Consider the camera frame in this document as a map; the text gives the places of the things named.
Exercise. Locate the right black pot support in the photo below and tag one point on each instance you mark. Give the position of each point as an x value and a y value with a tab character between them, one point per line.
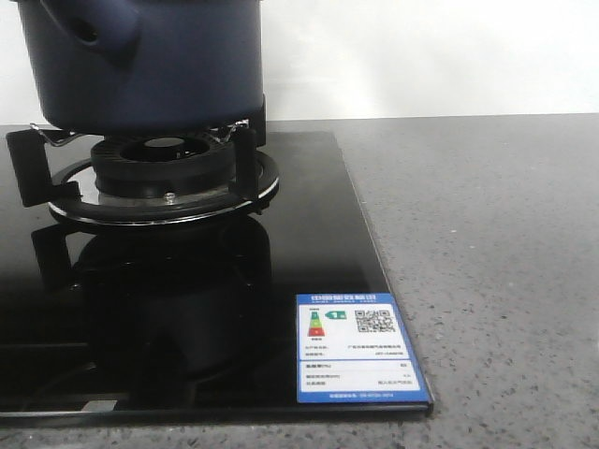
72	196

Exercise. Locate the dark blue cooking pot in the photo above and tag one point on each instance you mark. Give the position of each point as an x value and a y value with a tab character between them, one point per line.
127	67

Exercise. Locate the blue energy label sticker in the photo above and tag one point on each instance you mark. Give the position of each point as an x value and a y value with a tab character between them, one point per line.
353	348

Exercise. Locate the right gas burner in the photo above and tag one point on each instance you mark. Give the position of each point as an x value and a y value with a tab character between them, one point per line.
149	167

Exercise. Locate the black glass gas stove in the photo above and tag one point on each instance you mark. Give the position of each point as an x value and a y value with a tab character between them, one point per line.
184	323

